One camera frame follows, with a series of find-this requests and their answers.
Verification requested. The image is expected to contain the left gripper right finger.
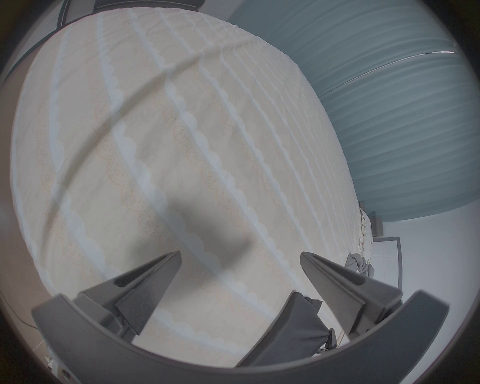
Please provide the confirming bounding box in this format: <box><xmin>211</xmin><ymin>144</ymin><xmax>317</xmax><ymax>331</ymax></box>
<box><xmin>300</xmin><ymin>252</ymin><xmax>404</xmax><ymax>336</ymax></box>

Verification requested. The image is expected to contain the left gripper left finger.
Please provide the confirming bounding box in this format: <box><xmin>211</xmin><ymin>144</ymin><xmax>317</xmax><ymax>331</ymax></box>
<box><xmin>75</xmin><ymin>250</ymin><xmax>182</xmax><ymax>336</ymax></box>

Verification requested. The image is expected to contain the black T-shirt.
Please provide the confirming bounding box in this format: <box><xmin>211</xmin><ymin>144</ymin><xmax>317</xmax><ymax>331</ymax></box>
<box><xmin>236</xmin><ymin>292</ymin><xmax>332</xmax><ymax>368</ymax></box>

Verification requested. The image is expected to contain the pile of clothes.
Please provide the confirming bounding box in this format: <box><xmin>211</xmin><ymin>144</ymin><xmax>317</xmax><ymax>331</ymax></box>
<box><xmin>345</xmin><ymin>253</ymin><xmax>376</xmax><ymax>278</ymax></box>

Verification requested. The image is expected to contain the bed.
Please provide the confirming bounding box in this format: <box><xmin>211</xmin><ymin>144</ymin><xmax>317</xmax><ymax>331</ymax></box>
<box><xmin>9</xmin><ymin>7</ymin><xmax>404</xmax><ymax>366</ymax></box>

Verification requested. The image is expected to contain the white printed pillow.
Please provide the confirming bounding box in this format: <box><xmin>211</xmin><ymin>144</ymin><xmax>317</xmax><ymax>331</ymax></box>
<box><xmin>359</xmin><ymin>210</ymin><xmax>376</xmax><ymax>259</ymax></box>

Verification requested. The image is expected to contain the blue-green curtain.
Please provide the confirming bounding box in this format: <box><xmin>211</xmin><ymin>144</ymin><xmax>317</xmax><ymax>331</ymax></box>
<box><xmin>319</xmin><ymin>52</ymin><xmax>480</xmax><ymax>222</ymax></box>
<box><xmin>227</xmin><ymin>0</ymin><xmax>458</xmax><ymax>94</ymax></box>

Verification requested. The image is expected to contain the black chest of drawers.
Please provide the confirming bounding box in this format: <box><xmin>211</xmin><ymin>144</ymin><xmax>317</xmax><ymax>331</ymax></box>
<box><xmin>56</xmin><ymin>0</ymin><xmax>206</xmax><ymax>32</ymax></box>

